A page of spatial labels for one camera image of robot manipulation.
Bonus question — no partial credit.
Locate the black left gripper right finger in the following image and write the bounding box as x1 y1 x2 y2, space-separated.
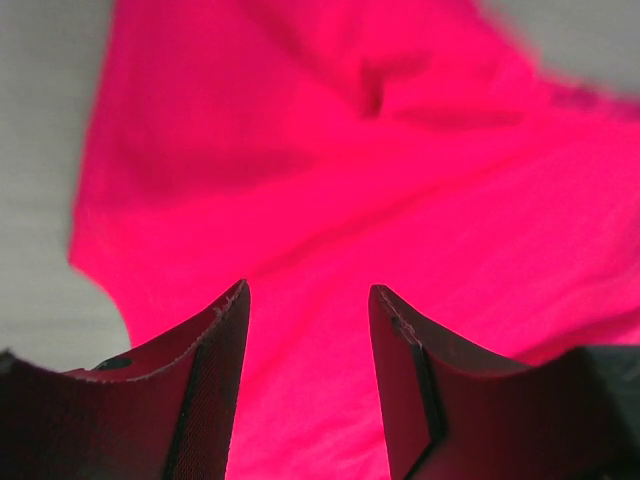
369 285 639 479

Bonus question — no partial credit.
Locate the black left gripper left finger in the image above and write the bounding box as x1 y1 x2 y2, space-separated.
1 281 250 479

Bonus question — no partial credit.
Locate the pink t shirt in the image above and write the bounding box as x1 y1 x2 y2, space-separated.
69 1 639 479

